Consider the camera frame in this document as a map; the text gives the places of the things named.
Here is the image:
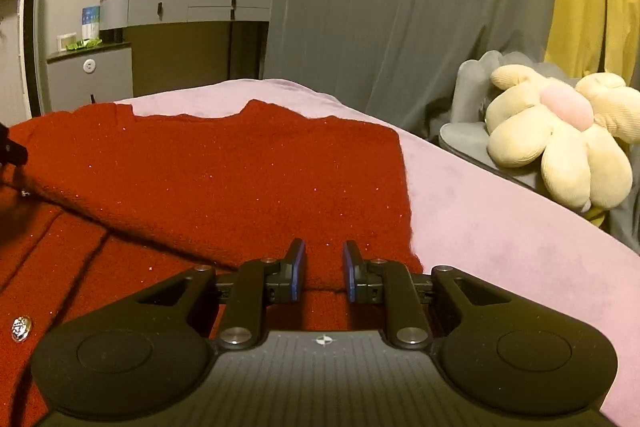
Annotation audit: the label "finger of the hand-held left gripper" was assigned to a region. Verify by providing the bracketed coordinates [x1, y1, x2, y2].
[0, 123, 29, 166]

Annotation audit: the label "pink plush blanket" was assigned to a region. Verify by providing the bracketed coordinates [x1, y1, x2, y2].
[115, 79, 640, 427]

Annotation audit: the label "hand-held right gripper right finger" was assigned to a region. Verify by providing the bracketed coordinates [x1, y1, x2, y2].
[342, 240, 507, 351]

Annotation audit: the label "red knit cardigan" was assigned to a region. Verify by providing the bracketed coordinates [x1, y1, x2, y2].
[0, 99, 425, 427]

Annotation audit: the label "cream flower plush cushion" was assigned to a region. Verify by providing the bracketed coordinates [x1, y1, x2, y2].
[486, 64, 640, 212]

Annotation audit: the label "white tower fan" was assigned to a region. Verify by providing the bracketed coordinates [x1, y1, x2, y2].
[17, 0, 43, 118]

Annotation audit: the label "grey curtain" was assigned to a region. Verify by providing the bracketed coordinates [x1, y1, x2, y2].
[250, 0, 566, 142]

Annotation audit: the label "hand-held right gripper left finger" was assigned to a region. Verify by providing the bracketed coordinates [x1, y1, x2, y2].
[133, 238, 307, 352]

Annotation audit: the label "grey drawer cabinet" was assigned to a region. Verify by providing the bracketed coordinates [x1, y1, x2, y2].
[46, 43, 135, 112]

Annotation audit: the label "grey vanity desk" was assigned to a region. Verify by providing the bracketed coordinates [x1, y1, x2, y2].
[99, 0, 275, 95]

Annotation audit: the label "grey upholstered chair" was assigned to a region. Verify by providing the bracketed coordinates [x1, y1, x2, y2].
[439, 51, 640, 248]

